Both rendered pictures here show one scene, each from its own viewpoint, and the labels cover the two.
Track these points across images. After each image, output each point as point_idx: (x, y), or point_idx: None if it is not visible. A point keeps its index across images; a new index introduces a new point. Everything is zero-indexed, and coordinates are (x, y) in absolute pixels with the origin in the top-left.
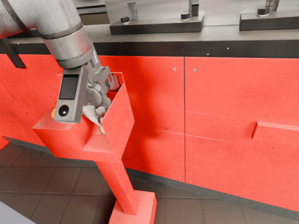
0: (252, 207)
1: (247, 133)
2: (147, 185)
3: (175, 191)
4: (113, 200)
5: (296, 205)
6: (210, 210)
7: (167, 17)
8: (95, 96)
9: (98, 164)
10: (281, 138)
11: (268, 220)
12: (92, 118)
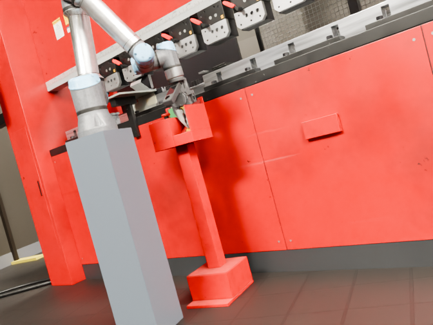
0: (369, 264)
1: (304, 138)
2: None
3: (280, 273)
4: None
5: (397, 227)
6: (316, 276)
7: None
8: (183, 98)
9: (183, 169)
10: (321, 128)
11: (385, 271)
12: (181, 118)
